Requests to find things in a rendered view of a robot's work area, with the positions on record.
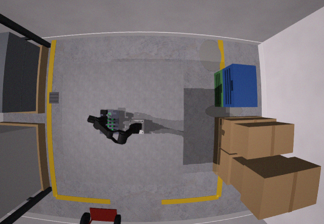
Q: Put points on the grey flat panel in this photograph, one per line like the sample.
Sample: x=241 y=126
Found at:
x=113 y=119

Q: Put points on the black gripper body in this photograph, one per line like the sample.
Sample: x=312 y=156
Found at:
x=104 y=112

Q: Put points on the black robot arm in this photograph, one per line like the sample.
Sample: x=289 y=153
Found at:
x=123 y=135

